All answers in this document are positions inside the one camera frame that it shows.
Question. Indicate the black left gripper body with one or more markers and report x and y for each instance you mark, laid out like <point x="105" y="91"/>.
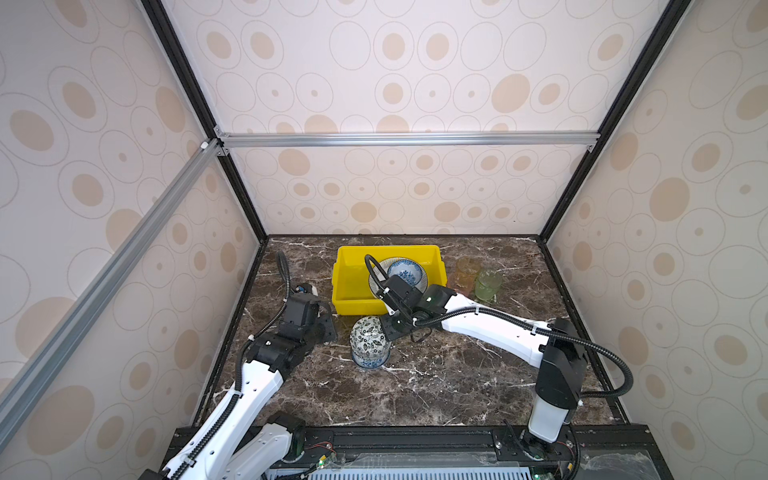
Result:
<point x="322" y="328"/>

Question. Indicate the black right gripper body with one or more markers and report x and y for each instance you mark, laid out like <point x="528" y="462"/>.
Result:
<point x="395" y="324"/>

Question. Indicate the white black-striped-rim plate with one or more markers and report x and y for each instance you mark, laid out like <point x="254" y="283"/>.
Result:
<point x="379" y="280"/>

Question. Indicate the black leaf-pattern bowl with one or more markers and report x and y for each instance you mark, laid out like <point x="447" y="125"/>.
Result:
<point x="369" y="347"/>

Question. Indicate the blue floral ceramic bowl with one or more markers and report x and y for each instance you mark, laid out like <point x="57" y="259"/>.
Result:
<point x="408" y="270"/>

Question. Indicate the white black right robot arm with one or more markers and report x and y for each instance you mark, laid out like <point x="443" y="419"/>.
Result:
<point x="553" y="348"/>

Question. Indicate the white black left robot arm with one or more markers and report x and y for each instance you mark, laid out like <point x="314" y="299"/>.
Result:
<point x="212" y="452"/>

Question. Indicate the yellow plastic bin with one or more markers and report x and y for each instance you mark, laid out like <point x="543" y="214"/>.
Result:
<point x="351" y="293"/>

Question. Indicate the pink translucent cup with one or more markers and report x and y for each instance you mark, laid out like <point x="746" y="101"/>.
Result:
<point x="463" y="283"/>

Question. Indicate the amber translucent cup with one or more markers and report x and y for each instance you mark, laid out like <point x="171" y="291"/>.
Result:
<point x="469" y="265"/>

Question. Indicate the green translucent cup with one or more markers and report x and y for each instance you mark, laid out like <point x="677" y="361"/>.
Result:
<point x="487" y="285"/>

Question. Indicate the horizontal aluminium frame bar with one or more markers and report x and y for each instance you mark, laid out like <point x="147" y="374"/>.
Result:
<point x="426" y="139"/>

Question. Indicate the diagonal aluminium frame bar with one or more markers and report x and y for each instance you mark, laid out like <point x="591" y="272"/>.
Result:
<point x="35" y="378"/>

